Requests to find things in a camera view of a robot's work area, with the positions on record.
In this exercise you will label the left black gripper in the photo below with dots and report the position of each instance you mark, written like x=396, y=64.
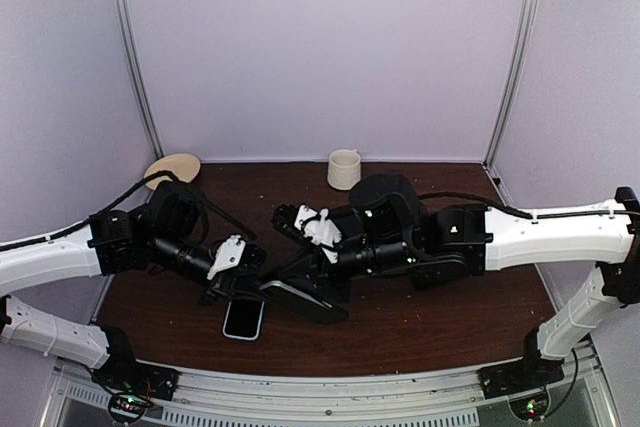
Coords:
x=230, y=281

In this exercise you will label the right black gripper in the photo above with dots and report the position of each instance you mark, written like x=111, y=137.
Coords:
x=316, y=270

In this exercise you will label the black phone case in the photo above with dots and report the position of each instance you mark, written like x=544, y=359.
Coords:
x=309, y=311
x=424, y=281

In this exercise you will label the black phone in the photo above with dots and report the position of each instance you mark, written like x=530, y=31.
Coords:
x=279, y=286

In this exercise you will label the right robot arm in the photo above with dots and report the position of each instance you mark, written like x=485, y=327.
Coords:
x=385, y=231

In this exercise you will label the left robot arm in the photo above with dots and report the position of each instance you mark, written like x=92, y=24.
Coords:
x=178, y=229

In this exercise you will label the phone in light-blue case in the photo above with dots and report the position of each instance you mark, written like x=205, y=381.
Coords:
x=243, y=319

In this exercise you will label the cream textured mug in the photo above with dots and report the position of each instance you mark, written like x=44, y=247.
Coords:
x=344, y=169

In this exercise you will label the beige ceramic plate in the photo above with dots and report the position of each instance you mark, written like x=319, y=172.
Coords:
x=185, y=167

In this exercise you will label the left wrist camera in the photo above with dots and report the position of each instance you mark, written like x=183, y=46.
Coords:
x=226, y=254

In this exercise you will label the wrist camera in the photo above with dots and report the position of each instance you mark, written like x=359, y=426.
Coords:
x=309, y=227
x=226, y=254

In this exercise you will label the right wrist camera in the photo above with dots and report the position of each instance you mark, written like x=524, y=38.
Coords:
x=309, y=227

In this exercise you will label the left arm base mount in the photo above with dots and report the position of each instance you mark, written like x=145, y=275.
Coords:
x=145, y=380

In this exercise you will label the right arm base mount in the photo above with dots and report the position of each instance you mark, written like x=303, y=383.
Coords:
x=518, y=376

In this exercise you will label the left aluminium corner post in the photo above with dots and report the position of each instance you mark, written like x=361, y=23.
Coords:
x=136, y=78

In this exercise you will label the aluminium corner post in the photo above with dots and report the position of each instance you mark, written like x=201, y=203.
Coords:
x=136, y=78
x=523, y=34

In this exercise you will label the right aluminium corner post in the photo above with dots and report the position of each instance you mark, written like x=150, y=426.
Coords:
x=523, y=34

